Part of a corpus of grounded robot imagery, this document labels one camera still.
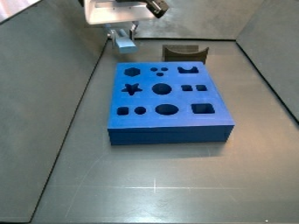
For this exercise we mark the blue foam shape tray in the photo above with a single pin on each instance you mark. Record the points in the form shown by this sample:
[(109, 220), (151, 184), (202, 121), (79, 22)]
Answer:
[(166, 102)]

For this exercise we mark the light blue square-circle object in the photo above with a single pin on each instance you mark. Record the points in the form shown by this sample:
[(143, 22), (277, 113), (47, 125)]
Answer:
[(125, 43)]

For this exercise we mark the black curved fixture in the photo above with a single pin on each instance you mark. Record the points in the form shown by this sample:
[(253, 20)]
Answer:
[(185, 53)]

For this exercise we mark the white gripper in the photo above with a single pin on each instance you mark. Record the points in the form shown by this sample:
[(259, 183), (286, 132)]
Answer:
[(109, 12)]

